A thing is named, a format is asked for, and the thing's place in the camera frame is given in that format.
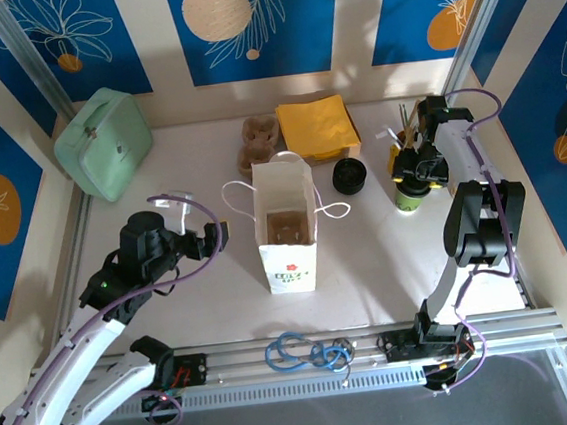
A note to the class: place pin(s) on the white paper carry bag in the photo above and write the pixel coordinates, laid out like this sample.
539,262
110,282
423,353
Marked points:
289,272

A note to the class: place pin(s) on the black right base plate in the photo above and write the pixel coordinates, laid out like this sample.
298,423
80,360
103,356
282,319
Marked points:
397,347

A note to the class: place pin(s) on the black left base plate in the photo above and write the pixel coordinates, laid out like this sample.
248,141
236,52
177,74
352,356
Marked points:
193,369

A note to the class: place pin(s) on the stack of black lids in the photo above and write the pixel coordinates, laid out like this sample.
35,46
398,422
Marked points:
349,176

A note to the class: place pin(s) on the white wrapped straw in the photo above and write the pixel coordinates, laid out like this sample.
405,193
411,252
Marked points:
389,137

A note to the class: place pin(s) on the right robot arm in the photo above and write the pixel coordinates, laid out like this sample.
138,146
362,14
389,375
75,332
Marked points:
480,223

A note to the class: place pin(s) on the mint green lunch bag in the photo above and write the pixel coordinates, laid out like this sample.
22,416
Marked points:
101,149

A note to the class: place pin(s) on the aluminium side rail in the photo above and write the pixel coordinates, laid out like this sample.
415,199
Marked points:
82,212

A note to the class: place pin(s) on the aluminium frame post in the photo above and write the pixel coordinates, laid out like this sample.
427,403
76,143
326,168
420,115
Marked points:
476,23
27,51

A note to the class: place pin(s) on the stacked cardboard cup carriers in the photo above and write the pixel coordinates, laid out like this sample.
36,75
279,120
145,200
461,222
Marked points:
256,140

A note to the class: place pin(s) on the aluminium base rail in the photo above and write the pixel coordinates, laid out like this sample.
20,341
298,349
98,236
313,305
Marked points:
238,365

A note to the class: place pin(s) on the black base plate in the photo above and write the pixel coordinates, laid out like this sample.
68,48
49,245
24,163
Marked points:
193,369
397,347

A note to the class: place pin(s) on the small black controller board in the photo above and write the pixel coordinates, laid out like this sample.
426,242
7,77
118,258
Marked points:
437,376
153,401

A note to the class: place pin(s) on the cardboard cup carrier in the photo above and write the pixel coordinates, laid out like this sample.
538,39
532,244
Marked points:
285,227

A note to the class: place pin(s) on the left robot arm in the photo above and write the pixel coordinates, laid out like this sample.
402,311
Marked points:
67,364

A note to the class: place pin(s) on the stack of yellow napkins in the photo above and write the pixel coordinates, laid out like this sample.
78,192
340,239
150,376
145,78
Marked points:
328,155

